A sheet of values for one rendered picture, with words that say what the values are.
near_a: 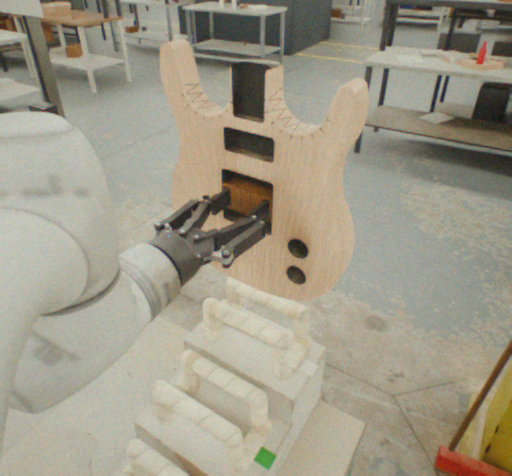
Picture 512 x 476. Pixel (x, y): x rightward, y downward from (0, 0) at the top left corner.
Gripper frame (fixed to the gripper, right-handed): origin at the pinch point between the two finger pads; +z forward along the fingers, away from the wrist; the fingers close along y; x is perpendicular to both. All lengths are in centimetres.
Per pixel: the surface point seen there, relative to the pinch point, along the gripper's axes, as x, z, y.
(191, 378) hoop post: -38.6, -10.2, -6.8
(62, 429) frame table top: -53, -27, -30
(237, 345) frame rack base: -35.6, -0.4, -2.2
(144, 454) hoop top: -41.0, -25.5, -5.0
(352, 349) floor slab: -145, 106, -5
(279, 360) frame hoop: -29.8, -3.0, 9.3
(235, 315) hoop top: -24.7, -2.1, -1.2
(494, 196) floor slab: -142, 321, 35
